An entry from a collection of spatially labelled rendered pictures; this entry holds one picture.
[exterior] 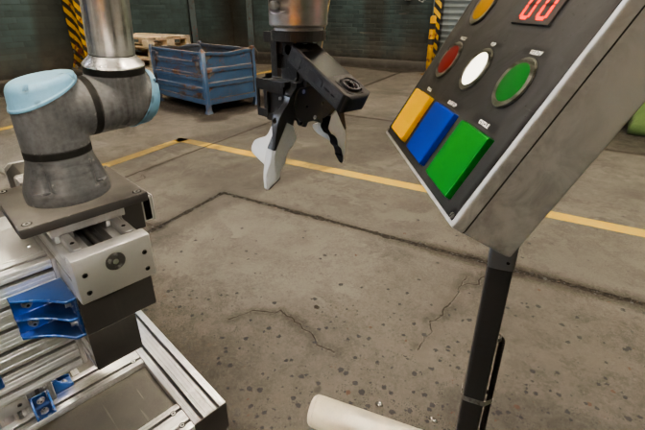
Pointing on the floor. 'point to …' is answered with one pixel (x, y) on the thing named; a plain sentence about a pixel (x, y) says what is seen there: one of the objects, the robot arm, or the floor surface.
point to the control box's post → (486, 336)
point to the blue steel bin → (204, 72)
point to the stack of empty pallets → (155, 44)
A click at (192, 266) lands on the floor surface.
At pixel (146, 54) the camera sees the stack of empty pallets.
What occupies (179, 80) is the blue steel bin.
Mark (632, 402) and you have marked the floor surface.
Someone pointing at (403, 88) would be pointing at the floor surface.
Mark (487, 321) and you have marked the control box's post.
